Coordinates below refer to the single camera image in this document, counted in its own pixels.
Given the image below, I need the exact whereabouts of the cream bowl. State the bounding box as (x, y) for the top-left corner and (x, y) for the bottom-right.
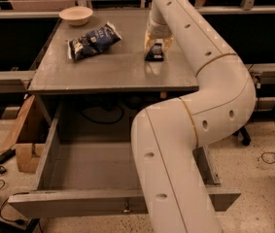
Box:
(59, 6), (93, 26)

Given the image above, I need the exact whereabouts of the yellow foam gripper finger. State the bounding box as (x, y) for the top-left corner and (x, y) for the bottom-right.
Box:
(144, 31), (155, 53)
(162, 36), (173, 52)

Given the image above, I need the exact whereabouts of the metal drawer knob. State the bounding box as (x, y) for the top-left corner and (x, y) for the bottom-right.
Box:
(122, 202), (131, 215)

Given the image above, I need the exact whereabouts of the blue chip bag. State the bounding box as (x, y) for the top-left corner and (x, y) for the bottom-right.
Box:
(67, 21), (121, 61)

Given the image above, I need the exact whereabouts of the black cable under cabinet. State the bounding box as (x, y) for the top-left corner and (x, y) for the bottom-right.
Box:
(78, 95), (125, 126)

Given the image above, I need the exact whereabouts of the dark blue rxbar wrapper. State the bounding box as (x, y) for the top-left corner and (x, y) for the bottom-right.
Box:
(145, 43), (164, 61)

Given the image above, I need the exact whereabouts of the grey open top drawer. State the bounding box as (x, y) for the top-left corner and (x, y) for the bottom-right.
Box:
(8, 101), (241, 218)

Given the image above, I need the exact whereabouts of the black stand leg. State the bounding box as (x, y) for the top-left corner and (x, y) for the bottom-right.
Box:
(233, 127), (251, 146)

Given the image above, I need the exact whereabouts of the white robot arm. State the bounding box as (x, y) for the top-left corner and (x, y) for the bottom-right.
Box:
(131, 0), (256, 233)

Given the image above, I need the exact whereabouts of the grey cabinet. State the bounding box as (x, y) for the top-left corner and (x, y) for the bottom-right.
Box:
(27, 9), (200, 124)

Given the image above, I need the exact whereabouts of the cardboard box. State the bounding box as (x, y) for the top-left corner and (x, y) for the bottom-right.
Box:
(0, 95), (48, 174)

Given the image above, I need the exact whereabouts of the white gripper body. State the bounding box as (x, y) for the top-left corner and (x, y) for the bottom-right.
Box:
(147, 2), (172, 39)

